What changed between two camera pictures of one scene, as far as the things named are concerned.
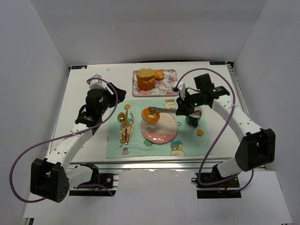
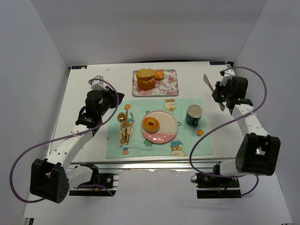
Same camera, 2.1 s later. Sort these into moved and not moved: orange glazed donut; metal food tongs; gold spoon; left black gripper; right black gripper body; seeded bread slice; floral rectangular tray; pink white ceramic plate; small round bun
Moved: right black gripper body; metal food tongs; orange glazed donut
Not moved: floral rectangular tray; left black gripper; seeded bread slice; small round bun; gold spoon; pink white ceramic plate
